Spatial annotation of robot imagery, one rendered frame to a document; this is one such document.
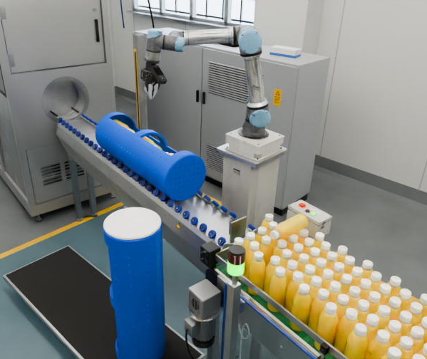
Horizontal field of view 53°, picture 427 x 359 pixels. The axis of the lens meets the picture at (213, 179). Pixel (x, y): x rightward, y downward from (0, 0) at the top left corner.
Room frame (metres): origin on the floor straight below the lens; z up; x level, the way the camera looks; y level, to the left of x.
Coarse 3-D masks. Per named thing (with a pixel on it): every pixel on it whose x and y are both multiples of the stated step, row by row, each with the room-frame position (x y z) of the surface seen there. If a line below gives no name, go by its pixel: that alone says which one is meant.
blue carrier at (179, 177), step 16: (96, 128) 2.69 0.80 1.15; (112, 128) 2.58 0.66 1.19; (112, 144) 2.50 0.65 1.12; (128, 144) 2.38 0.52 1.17; (144, 144) 2.30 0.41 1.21; (160, 144) 2.57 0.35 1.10; (128, 160) 2.33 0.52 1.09; (144, 160) 2.21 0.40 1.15; (160, 160) 2.13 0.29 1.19; (176, 160) 2.08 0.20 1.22; (192, 160) 2.14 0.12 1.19; (144, 176) 2.21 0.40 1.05; (160, 176) 2.06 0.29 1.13; (176, 176) 2.07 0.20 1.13; (192, 176) 2.14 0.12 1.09; (176, 192) 2.07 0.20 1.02; (192, 192) 2.14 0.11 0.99
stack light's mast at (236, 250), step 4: (236, 244) 1.28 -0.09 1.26; (232, 248) 1.26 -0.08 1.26; (236, 248) 1.26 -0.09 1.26; (240, 248) 1.26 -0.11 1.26; (244, 248) 1.26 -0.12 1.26; (232, 252) 1.23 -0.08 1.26; (236, 252) 1.23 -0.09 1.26; (240, 252) 1.23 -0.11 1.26; (244, 252) 1.24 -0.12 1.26; (232, 276) 1.24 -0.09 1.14; (236, 276) 1.24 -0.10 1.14; (232, 280) 1.24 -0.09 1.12; (236, 280) 1.24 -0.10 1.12; (232, 284) 1.24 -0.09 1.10; (236, 284) 1.24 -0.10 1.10
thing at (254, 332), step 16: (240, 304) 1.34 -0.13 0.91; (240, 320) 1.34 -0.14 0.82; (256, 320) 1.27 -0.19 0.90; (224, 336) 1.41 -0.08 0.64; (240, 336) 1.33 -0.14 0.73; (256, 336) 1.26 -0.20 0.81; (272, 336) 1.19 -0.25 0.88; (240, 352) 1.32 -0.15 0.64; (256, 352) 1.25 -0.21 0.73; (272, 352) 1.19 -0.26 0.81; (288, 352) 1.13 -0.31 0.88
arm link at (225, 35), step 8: (176, 32) 2.38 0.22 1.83; (184, 32) 2.38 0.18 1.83; (192, 32) 2.38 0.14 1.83; (200, 32) 2.38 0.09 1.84; (208, 32) 2.38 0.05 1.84; (216, 32) 2.38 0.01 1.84; (224, 32) 2.38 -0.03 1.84; (232, 32) 2.37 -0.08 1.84; (192, 40) 2.37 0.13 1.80; (200, 40) 2.37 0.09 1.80; (208, 40) 2.37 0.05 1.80; (216, 40) 2.37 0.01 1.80; (224, 40) 2.38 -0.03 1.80; (232, 40) 2.37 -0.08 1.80
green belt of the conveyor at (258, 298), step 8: (216, 264) 1.61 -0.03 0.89; (224, 272) 1.55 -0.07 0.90; (256, 296) 1.40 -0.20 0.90; (264, 304) 1.35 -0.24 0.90; (272, 312) 1.31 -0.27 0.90; (280, 320) 1.27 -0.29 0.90; (288, 320) 1.27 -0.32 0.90; (304, 336) 1.19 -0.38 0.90; (312, 344) 1.15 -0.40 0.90; (320, 352) 1.12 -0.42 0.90
